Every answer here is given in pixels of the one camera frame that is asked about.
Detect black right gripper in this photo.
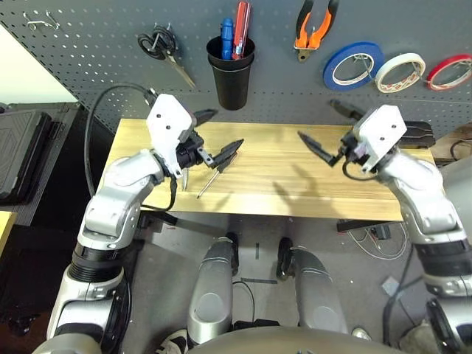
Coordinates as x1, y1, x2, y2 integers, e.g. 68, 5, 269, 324
296, 98, 369, 168

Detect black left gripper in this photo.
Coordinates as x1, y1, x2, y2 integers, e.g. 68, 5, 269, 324
176, 108, 246, 171

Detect black orange screwdriver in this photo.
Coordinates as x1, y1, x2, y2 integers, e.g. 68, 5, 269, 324
196, 153, 239, 200

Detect white tape roll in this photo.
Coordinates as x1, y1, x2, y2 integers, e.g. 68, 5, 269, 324
375, 52, 427, 94

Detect orange black pliers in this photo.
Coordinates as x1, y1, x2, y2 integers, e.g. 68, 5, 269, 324
294, 0, 339, 63

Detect grey perforated pegboard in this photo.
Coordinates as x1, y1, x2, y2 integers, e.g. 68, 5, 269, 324
0, 0, 472, 139

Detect black cup holder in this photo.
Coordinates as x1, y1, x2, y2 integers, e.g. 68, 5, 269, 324
208, 55, 255, 111

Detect blue tape roll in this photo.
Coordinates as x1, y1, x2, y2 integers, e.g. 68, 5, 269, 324
323, 41, 385, 92

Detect black plastic cup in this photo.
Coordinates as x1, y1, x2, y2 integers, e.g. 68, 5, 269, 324
205, 35, 256, 73

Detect black table foot bar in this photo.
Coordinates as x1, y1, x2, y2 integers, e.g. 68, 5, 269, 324
139, 210, 178, 228
337, 219, 392, 233

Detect red tape roll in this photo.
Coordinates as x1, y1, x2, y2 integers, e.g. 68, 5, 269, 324
426, 54, 472, 92

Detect black power adapter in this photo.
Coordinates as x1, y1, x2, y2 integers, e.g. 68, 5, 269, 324
370, 224, 391, 240

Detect silver left robot leg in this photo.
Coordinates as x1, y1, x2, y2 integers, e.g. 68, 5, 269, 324
186, 232, 240, 346

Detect silver robot leg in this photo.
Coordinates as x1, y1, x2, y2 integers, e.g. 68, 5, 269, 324
186, 232, 240, 346
276, 237, 350, 335

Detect silver right robot leg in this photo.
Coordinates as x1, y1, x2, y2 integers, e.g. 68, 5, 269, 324
276, 237, 350, 335

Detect small grey box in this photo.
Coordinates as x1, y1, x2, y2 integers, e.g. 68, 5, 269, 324
381, 277, 400, 296

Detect large black equipment case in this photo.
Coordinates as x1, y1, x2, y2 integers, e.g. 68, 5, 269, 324
0, 103, 80, 224

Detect black waist box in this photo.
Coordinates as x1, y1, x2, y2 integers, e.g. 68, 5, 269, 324
232, 319, 283, 332

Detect black and white sneaker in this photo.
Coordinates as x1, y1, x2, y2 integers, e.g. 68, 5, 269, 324
154, 328, 190, 354

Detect grey robot torso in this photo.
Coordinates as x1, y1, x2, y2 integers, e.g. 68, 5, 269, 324
184, 326, 392, 354

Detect grey sneaker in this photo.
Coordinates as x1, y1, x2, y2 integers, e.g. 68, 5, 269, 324
400, 320, 436, 354

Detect yellow wooden board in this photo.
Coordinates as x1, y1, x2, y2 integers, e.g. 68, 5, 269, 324
0, 211, 18, 257

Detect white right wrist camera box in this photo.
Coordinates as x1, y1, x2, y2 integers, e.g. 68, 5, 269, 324
352, 105, 408, 174

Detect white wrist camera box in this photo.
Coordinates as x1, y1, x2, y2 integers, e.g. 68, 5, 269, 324
146, 94, 198, 180
352, 105, 408, 174

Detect short black right wrist cable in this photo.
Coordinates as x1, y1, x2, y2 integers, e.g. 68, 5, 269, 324
341, 160, 378, 181

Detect short black wrist cable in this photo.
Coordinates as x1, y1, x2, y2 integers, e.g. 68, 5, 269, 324
341, 160, 378, 181
142, 176, 178, 213

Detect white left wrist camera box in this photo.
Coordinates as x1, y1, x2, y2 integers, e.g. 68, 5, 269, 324
146, 94, 198, 180

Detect short black left wrist cable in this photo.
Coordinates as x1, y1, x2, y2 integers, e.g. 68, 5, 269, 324
142, 176, 178, 213

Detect black-handled scissors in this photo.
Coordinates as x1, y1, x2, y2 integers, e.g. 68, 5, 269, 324
137, 24, 197, 89

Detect wire pliers holder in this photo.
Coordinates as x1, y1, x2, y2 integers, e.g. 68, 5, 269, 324
293, 25, 322, 51

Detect blue-handled screwdriver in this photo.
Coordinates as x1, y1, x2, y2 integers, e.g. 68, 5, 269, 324
220, 18, 235, 60

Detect white floor cables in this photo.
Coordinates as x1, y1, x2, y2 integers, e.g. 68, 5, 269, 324
346, 223, 411, 261

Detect long black left arm cable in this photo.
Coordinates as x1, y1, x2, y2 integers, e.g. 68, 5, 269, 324
83, 83, 158, 198

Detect long black arm cable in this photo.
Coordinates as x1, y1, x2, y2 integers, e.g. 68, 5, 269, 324
83, 83, 158, 198
382, 243, 425, 347

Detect black cable between legs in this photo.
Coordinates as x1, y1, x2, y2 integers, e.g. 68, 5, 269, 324
232, 280, 256, 322

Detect long black right arm cable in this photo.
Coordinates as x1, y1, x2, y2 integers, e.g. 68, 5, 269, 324
382, 243, 425, 347

